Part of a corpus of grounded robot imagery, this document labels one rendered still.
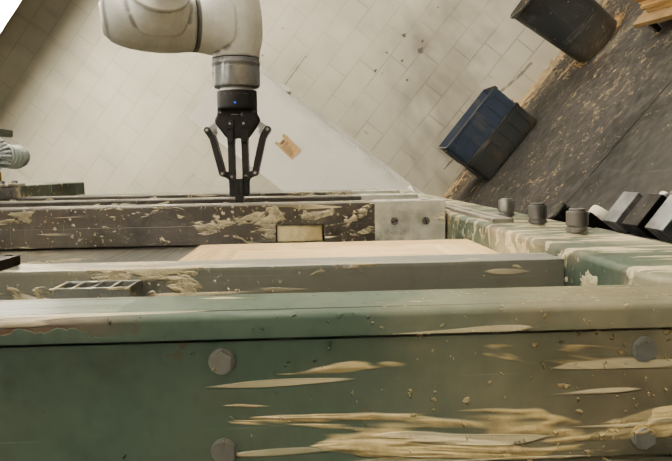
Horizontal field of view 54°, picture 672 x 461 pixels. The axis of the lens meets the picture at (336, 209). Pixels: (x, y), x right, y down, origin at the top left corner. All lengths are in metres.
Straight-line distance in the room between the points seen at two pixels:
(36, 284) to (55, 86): 6.13
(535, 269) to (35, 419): 0.45
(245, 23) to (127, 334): 0.93
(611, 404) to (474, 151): 4.77
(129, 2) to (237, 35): 0.19
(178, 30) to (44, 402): 0.90
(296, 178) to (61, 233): 3.66
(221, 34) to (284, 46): 4.95
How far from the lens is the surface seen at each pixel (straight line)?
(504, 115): 5.22
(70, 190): 2.56
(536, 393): 0.41
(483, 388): 0.40
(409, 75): 6.15
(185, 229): 1.17
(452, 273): 0.64
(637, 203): 1.00
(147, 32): 1.22
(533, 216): 0.91
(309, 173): 4.78
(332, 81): 6.14
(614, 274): 0.57
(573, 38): 5.30
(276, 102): 4.77
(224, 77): 1.25
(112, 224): 1.20
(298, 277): 0.62
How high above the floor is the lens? 1.15
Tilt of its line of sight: 4 degrees down
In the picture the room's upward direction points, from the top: 52 degrees counter-clockwise
